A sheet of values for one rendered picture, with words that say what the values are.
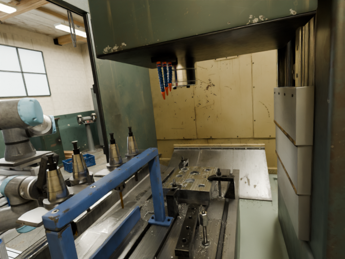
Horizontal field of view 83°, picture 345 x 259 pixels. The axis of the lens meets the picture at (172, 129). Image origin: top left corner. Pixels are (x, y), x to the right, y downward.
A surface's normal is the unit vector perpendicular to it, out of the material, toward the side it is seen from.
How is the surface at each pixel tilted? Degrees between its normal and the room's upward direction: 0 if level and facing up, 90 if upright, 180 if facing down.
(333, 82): 90
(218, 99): 90
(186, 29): 90
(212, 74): 90
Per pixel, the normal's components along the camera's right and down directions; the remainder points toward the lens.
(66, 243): 0.94, -0.04
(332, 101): -0.90, 0.16
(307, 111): -0.33, 0.19
